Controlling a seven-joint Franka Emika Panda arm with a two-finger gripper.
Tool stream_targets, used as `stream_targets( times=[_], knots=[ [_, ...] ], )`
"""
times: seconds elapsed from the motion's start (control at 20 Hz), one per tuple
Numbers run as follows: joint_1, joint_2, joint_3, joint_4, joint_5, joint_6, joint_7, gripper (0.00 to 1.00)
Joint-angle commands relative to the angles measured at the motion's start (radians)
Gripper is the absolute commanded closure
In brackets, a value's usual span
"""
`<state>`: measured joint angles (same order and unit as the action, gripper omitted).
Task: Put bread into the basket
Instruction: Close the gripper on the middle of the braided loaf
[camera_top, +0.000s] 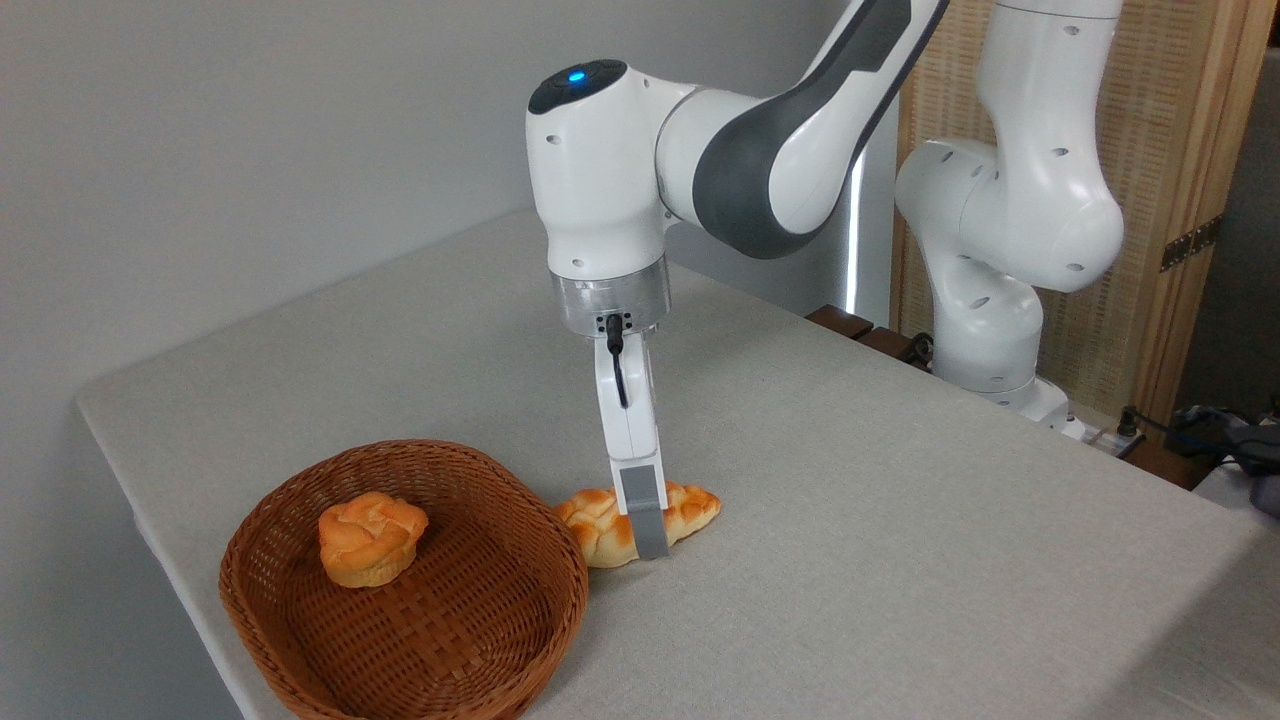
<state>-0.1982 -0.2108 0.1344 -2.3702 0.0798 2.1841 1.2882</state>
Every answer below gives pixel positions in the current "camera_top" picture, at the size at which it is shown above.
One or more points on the dark wooden slat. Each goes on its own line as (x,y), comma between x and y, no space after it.
(885,342)
(840,321)
(1165,466)

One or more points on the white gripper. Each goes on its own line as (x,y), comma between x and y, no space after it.
(640,430)

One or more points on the round golden bread bun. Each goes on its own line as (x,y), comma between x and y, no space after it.
(370,540)

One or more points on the metal screen hinge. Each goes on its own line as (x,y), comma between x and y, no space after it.
(1190,243)

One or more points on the white power strip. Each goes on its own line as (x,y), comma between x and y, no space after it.
(1100,438)

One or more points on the grey tablecloth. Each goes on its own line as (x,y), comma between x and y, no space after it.
(850,550)

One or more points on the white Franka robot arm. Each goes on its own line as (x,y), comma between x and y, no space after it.
(600,200)

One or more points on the long braided bread loaf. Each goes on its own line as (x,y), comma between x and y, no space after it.
(600,530)

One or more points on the brown wicker basket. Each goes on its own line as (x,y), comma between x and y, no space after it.
(450,620)

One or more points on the grey blue bag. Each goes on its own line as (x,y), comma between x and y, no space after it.
(1255,445)

